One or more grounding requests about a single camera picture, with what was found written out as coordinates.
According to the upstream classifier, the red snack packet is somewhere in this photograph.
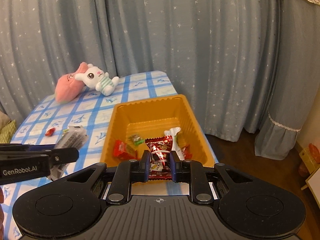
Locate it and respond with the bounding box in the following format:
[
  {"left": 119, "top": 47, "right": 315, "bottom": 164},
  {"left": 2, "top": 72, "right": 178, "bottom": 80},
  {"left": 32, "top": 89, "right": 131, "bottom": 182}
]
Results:
[{"left": 113, "top": 140, "right": 137, "bottom": 160}]

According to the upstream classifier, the dark chocolate snack packet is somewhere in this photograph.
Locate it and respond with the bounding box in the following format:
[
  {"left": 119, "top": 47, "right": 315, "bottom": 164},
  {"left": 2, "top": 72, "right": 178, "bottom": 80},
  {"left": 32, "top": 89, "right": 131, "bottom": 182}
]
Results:
[{"left": 145, "top": 135, "right": 173, "bottom": 180}]

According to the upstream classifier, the green candy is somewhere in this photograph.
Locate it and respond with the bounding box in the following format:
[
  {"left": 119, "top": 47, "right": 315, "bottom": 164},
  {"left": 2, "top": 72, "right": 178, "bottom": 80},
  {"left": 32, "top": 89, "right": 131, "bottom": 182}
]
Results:
[{"left": 129, "top": 134, "right": 145, "bottom": 147}]

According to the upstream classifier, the white bone-shaped snack packet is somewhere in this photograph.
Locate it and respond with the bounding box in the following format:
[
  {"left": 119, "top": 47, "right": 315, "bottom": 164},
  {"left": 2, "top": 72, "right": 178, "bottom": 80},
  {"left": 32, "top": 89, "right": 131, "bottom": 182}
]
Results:
[{"left": 164, "top": 127, "right": 184, "bottom": 160}]

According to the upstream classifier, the white silver snack packet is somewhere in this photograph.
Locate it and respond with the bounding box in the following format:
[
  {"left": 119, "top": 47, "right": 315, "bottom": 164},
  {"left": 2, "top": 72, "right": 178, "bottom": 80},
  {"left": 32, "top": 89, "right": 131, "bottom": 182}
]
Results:
[{"left": 47, "top": 126, "right": 88, "bottom": 181}]

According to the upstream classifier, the person left hand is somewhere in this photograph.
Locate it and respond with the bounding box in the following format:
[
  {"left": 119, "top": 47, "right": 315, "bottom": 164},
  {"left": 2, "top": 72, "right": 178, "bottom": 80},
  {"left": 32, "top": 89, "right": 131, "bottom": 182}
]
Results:
[{"left": 0, "top": 187, "right": 4, "bottom": 240}]

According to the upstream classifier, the small red candy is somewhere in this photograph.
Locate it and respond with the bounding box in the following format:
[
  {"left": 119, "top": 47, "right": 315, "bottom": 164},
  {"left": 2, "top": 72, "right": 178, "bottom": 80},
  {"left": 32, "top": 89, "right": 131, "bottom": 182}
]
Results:
[{"left": 45, "top": 127, "right": 56, "bottom": 137}]

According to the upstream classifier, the beige cushion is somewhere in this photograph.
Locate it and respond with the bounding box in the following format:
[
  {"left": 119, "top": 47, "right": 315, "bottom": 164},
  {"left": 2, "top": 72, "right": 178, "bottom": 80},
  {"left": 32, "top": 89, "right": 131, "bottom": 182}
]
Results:
[{"left": 0, "top": 111, "right": 10, "bottom": 131}]

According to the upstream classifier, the orange plastic tray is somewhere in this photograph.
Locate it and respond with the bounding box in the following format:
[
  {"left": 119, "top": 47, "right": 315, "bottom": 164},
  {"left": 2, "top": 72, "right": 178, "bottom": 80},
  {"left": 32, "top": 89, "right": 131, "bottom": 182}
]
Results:
[{"left": 100, "top": 95, "right": 215, "bottom": 167}]

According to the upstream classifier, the pink peach plush toy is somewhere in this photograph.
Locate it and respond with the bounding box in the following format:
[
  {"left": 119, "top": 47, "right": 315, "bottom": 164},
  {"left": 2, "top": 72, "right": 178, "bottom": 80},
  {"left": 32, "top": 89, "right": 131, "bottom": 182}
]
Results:
[{"left": 54, "top": 62, "right": 88, "bottom": 104}]

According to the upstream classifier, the white bunny plush toy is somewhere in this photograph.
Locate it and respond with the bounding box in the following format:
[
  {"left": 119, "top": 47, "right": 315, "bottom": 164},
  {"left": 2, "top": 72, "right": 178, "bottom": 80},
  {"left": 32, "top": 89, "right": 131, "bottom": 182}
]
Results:
[{"left": 74, "top": 64, "right": 119, "bottom": 96}]

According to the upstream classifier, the yellow toy on floor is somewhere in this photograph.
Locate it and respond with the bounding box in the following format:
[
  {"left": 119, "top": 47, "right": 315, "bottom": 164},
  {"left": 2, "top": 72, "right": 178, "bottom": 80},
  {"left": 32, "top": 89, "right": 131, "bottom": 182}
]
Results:
[{"left": 298, "top": 143, "right": 319, "bottom": 205}]

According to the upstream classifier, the grey star curtain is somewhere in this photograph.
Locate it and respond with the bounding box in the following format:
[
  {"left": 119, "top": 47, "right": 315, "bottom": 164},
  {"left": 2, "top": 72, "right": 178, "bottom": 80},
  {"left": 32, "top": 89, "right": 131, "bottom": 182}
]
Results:
[{"left": 1, "top": 0, "right": 319, "bottom": 160}]

